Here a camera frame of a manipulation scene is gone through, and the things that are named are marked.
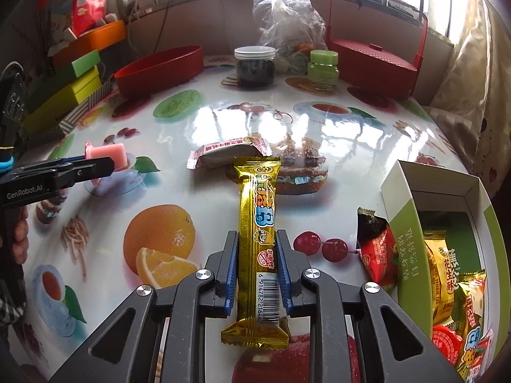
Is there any colourful gold snack bar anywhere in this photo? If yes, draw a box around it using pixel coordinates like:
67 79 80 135
221 156 289 350

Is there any left hand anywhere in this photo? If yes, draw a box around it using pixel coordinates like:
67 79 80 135
11 207 28 265

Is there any yellow box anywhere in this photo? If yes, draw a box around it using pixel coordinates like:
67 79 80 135
23 66 101 135

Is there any striped box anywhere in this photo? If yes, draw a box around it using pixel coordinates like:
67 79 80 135
59 81 113 135

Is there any red black snack packet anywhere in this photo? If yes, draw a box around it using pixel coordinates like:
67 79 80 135
357 207 398 291

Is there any pink white wafer packet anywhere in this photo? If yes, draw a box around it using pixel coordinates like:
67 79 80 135
186 136 273 170

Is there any green white cardboard box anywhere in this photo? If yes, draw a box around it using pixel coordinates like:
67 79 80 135
381 161 510 367

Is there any yellow peanut snack packet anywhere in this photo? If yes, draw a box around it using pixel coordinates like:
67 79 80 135
423 230 456 325

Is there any orange box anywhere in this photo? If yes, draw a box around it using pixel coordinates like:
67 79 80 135
52 21 126 69

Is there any small red snack packet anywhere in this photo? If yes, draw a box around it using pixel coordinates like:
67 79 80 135
431 324 462 366

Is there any red round bowl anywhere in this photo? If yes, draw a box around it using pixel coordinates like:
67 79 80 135
114 45 203 99

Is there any green cream jar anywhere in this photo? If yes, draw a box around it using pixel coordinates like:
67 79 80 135
308 49 339 86

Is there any yellow orange snack packet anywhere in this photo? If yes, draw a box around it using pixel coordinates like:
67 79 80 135
453 270 488 382

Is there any dark jar white lid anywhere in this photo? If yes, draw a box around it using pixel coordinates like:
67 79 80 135
234 46 276 88

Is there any beige patterned curtain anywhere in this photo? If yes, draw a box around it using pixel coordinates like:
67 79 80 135
426 0 510 197

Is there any clear plastic bag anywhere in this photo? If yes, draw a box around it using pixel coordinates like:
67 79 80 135
252 0 326 75

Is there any red basket with handle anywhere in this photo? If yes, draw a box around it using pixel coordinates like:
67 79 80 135
326 13 428 100

